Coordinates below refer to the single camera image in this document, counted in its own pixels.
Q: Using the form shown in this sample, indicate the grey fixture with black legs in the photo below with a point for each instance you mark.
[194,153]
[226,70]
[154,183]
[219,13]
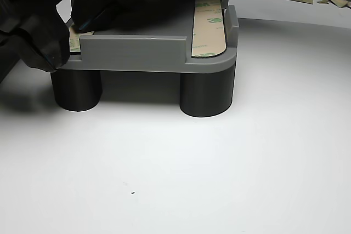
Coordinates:
[137,50]

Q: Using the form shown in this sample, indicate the tan tape liner 3M print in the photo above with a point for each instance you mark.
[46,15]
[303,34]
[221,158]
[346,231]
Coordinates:
[74,42]
[208,31]

